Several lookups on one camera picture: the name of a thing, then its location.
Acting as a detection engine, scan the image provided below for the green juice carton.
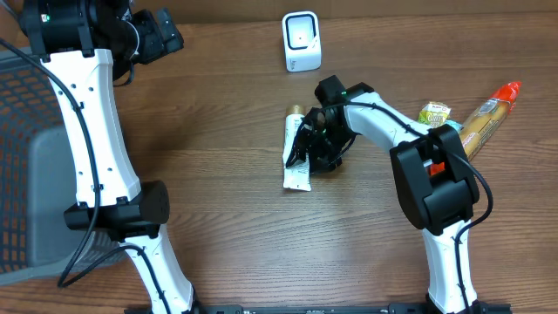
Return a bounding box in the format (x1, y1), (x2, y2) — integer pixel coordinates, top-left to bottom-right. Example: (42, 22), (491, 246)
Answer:
(417, 101), (452, 127)

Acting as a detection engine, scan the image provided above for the white cream tube gold cap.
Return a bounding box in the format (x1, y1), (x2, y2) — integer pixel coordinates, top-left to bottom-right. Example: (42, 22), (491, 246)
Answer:
(282, 105), (311, 192)

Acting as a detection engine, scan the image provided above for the grey plastic shopping basket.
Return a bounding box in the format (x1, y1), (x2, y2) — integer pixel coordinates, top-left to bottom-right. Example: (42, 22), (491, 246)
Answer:
(0, 47), (127, 287)

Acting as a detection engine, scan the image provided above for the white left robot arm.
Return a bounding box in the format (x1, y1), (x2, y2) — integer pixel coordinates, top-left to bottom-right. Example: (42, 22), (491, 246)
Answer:
(19, 0), (199, 314)

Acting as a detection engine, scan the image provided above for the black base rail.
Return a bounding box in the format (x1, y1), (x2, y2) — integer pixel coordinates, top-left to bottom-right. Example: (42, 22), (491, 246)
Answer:
(123, 302), (513, 314)

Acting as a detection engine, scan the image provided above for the white barcode scanner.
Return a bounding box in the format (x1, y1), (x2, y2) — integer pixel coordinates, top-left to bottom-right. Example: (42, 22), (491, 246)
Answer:
(282, 10), (322, 72)

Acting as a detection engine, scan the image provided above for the teal wipes packet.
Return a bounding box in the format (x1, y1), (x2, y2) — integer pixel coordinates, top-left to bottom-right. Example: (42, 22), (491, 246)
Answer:
(445, 120), (462, 132)

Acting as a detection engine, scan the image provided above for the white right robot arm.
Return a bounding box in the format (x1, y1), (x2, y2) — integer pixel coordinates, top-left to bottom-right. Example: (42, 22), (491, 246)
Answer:
(284, 76), (490, 313)

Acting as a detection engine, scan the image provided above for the orange pasta packet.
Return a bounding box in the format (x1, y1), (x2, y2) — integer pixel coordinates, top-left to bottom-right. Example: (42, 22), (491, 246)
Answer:
(458, 81), (522, 160)

